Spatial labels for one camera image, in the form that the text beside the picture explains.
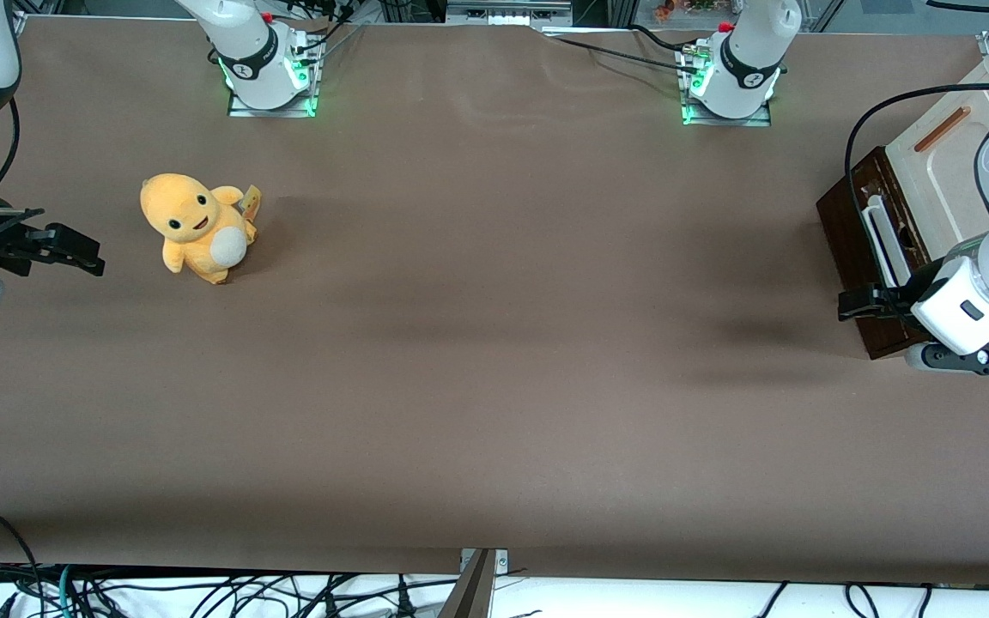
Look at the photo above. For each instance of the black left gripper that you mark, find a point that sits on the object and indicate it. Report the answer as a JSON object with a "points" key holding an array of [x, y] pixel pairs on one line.
{"points": [[900, 299]]}

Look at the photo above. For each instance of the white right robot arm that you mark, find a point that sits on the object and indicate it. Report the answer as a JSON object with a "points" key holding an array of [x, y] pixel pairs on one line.
{"points": [[245, 39]]}

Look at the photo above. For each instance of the white and brown wooden cabinet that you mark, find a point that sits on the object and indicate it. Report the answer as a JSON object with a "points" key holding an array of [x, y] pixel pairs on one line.
{"points": [[932, 172]]}

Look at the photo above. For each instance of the yellow plush toy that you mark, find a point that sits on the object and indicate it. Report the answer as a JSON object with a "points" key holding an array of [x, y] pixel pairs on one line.
{"points": [[194, 223]]}

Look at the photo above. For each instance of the orange background item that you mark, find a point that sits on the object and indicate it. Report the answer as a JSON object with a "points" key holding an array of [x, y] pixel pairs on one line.
{"points": [[664, 10]]}

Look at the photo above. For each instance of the grey metal device box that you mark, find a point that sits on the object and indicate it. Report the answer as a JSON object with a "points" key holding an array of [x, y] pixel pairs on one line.
{"points": [[503, 15]]}

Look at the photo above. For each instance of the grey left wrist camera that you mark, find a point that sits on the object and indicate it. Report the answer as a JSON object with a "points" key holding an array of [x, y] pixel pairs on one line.
{"points": [[919, 356]]}

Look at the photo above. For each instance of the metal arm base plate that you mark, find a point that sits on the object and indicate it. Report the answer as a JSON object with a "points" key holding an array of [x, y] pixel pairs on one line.
{"points": [[759, 120], [241, 110]]}

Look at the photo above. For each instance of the grey metal bracket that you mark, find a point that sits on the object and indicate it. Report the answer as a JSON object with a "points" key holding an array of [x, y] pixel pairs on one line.
{"points": [[501, 560]]}

